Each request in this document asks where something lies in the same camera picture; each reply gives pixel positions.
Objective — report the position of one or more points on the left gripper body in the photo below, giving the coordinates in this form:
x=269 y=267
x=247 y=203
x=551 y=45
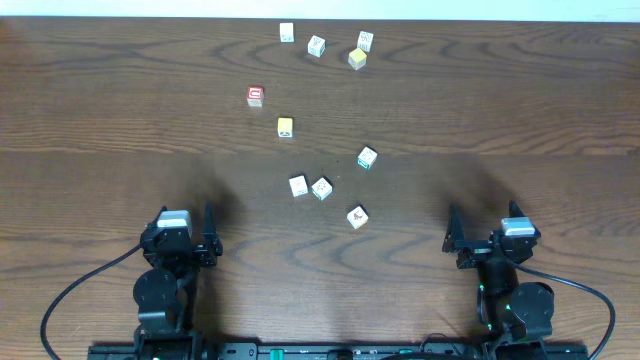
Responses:
x=182 y=248

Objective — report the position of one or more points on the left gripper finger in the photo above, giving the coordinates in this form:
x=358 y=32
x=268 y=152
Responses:
x=209 y=231
x=162 y=210

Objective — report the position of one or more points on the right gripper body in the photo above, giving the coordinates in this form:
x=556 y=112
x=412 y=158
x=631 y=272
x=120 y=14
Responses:
x=477 y=251

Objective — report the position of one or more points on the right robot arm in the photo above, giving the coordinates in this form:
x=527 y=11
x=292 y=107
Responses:
x=514 y=312

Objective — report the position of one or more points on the green edged white block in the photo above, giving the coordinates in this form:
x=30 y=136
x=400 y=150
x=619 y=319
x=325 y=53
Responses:
x=322 y=188

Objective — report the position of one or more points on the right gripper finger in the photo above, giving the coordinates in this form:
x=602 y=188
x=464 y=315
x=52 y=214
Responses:
x=514 y=210
x=455 y=231

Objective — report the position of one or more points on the yellow top soccer block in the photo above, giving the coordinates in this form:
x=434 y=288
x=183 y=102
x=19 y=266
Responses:
x=285 y=127

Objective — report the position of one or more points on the white block brown picture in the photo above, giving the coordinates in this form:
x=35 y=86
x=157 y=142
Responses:
x=357 y=217

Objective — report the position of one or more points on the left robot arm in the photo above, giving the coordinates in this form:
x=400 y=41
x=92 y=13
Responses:
x=166 y=293

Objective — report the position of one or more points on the red top block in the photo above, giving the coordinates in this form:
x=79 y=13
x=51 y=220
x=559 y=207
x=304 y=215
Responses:
x=255 y=96

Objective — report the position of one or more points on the teal edged white block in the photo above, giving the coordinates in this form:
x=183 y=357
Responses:
x=367 y=157

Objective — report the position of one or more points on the white block number three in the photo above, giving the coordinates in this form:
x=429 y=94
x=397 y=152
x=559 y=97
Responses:
x=316 y=46

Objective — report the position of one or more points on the yellow top far block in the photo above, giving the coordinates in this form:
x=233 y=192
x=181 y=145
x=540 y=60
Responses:
x=357 y=58

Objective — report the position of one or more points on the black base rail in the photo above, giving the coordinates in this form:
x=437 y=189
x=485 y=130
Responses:
x=252 y=351

